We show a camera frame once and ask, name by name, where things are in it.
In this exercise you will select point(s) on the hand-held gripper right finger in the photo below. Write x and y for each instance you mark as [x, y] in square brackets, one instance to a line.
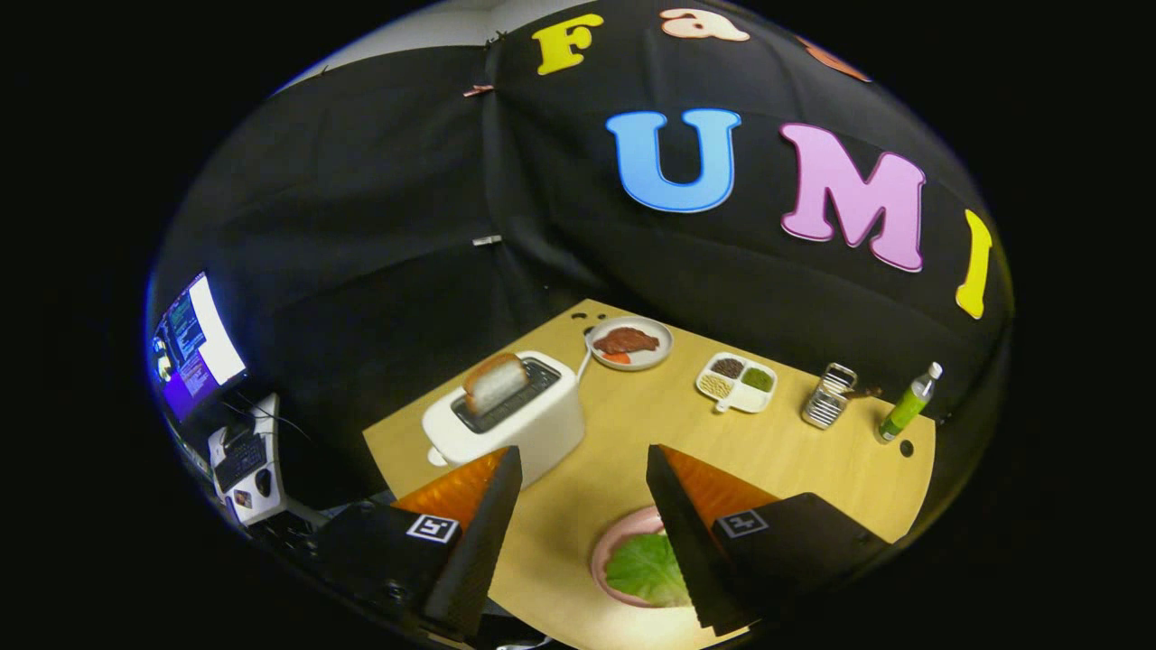
[686, 542]

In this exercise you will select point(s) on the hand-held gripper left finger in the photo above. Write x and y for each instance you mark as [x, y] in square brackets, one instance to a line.
[474, 560]

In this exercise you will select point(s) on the green lettuce leaf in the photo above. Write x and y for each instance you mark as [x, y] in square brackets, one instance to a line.
[646, 569]

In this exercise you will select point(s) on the toasted bread slice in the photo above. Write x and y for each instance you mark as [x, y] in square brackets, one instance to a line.
[495, 384]

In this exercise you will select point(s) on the pink round plate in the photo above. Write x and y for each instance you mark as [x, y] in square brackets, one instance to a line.
[614, 542]

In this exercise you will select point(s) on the white toaster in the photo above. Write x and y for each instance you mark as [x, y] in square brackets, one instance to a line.
[542, 433]

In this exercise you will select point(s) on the white divided dish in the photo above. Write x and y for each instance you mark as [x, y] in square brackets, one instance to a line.
[736, 398]

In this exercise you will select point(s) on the pile of yellow beans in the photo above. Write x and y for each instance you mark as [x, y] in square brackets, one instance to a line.
[715, 386]

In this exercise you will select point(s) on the pile of green beans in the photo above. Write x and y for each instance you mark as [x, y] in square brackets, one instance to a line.
[758, 379]

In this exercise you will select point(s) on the pile of dark beans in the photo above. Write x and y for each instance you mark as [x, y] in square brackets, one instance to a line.
[728, 368]

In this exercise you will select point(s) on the round grey plate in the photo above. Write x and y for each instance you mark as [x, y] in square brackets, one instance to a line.
[654, 359]

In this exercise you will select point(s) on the orange food slice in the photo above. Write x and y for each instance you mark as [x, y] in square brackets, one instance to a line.
[616, 357]

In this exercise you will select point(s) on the white side desk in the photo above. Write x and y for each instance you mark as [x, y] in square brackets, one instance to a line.
[271, 510]

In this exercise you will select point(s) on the red-brown meat slice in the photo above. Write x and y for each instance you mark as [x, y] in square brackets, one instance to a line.
[625, 340]

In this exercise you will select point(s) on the black computer mouse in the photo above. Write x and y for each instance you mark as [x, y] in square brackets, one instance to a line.
[264, 482]

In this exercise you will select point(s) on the green drink bottle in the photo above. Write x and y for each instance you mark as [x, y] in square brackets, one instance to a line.
[903, 411]

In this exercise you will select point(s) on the black keyboard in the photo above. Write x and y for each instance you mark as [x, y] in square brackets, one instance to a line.
[240, 462]

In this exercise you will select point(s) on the black backdrop cloth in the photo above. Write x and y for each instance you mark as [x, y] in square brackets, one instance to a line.
[379, 226]

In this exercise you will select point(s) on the computer monitor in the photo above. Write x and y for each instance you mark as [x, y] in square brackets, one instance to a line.
[194, 352]

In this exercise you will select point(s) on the pink cloth clip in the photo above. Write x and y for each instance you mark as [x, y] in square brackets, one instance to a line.
[479, 90]

